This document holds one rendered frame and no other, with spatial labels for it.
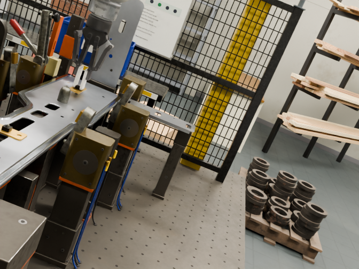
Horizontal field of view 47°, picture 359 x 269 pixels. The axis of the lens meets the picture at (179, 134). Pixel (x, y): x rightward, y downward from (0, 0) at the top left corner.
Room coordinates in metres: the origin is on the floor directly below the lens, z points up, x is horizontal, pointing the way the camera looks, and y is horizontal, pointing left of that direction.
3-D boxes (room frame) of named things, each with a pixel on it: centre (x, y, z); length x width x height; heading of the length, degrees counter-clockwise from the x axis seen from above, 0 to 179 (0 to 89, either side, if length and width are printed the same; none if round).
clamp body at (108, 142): (0.89, 0.16, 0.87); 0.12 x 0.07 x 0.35; 91
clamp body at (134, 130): (1.24, 0.14, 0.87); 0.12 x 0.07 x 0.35; 91
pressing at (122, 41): (1.56, 0.36, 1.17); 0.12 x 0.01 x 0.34; 91
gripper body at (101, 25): (1.30, 0.36, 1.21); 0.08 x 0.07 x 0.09; 91
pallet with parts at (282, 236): (3.45, -1.01, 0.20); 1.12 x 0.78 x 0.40; 172
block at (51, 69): (1.37, 0.49, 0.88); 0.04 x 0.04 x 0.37; 1
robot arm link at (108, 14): (1.30, 0.36, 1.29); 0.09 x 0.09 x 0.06
